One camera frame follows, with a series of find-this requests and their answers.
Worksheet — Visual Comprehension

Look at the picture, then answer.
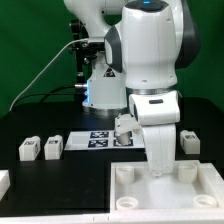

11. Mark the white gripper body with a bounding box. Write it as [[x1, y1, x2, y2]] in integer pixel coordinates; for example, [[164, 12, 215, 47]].
[[129, 91, 180, 176]]

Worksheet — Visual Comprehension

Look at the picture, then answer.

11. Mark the white square tabletop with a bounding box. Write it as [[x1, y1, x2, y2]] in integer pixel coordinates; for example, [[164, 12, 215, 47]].
[[110, 160, 224, 212]]

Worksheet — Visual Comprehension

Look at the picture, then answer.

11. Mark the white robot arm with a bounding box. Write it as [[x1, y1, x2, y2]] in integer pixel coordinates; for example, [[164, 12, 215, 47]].
[[63, 0, 200, 176]]

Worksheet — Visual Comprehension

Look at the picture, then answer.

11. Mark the white marker sheet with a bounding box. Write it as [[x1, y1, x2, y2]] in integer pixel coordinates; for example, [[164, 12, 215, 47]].
[[65, 130, 144, 151]]

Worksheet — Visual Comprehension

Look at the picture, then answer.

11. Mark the black cable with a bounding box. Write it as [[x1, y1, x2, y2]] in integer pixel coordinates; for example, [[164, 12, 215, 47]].
[[13, 84, 88, 106]]

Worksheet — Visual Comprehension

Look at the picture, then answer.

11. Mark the white cable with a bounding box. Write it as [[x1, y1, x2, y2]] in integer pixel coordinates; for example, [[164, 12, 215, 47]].
[[9, 38, 89, 112]]

